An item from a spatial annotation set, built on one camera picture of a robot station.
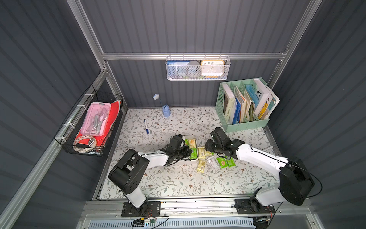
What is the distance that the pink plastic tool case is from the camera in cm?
70

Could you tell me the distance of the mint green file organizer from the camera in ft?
3.12

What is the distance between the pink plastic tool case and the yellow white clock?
603 mm
